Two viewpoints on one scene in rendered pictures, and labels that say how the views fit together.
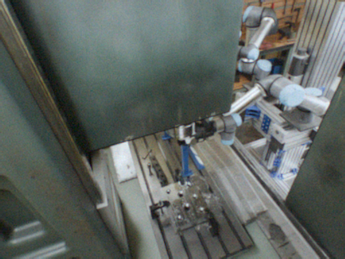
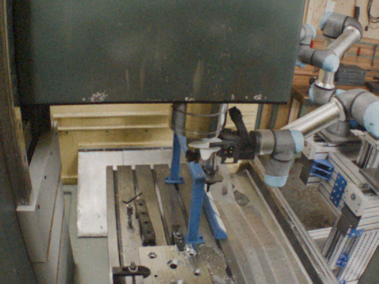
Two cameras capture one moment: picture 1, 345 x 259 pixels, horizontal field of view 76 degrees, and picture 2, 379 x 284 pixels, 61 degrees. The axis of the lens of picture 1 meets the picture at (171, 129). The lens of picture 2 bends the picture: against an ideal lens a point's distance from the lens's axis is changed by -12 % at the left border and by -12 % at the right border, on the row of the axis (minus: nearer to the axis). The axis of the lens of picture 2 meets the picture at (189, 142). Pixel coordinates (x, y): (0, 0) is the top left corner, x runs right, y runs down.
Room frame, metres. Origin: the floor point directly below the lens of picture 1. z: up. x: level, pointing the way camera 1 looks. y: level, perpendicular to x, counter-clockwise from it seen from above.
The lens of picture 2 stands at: (-0.04, -0.06, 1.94)
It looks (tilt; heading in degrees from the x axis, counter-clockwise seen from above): 28 degrees down; 2
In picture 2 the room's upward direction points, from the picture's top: 5 degrees clockwise
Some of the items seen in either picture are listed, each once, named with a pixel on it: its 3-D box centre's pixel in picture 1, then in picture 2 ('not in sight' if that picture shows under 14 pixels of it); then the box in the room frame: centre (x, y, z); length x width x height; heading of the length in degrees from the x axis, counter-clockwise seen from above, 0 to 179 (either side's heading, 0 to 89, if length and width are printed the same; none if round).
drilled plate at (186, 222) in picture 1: (183, 202); (175, 278); (0.76, -0.03, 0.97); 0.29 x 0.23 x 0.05; 16
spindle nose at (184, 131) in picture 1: (180, 119); (198, 107); (0.86, -0.05, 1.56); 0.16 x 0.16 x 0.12
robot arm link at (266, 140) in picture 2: (216, 125); (261, 141); (0.92, -0.25, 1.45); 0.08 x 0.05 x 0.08; 15
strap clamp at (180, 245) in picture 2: (179, 179); (178, 241); (0.94, -0.02, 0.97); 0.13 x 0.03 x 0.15; 16
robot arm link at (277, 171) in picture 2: (226, 133); (275, 166); (0.95, -0.32, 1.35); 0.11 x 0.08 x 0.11; 15
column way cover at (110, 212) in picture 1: (110, 195); (51, 225); (0.74, 0.38, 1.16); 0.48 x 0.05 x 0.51; 16
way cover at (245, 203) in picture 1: (221, 173); (253, 257); (1.16, -0.38, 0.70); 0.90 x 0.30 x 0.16; 16
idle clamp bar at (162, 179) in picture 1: (158, 170); (144, 223); (1.07, 0.13, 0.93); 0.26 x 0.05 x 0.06; 21
